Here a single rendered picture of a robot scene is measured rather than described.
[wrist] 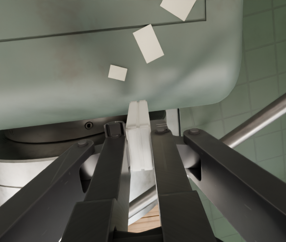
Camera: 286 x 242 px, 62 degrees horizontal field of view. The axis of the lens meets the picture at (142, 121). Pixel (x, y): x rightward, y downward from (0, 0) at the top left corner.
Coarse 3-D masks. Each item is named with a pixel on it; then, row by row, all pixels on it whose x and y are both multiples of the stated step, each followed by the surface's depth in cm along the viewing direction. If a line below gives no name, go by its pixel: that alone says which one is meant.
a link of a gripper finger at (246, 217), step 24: (192, 144) 12; (216, 144) 11; (216, 168) 10; (240, 168) 9; (216, 192) 10; (240, 192) 9; (264, 192) 8; (240, 216) 9; (264, 216) 8; (264, 240) 8
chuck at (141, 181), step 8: (136, 176) 32; (144, 176) 33; (152, 176) 34; (136, 184) 32; (144, 184) 33; (152, 184) 35; (0, 192) 29; (8, 192) 29; (16, 192) 28; (136, 192) 32; (0, 200) 30; (144, 208) 34; (152, 208) 35; (136, 216) 33; (128, 224) 33
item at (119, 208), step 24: (120, 144) 13; (96, 168) 10; (120, 168) 10; (96, 192) 9; (120, 192) 9; (72, 216) 7; (96, 216) 7; (120, 216) 8; (72, 240) 6; (96, 240) 6
